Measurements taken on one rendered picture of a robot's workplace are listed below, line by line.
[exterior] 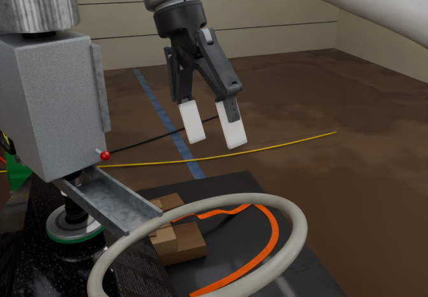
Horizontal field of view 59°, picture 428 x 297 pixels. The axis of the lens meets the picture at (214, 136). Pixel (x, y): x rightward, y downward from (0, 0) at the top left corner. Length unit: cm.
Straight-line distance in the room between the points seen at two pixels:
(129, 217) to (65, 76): 44
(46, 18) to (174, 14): 60
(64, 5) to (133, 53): 514
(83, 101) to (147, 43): 506
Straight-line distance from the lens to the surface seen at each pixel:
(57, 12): 111
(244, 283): 67
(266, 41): 694
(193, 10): 56
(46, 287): 137
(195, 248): 241
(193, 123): 65
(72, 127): 123
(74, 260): 142
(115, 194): 124
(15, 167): 303
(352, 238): 278
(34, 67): 114
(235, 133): 53
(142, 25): 618
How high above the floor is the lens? 176
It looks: 27 degrees down
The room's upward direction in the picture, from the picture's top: straight up
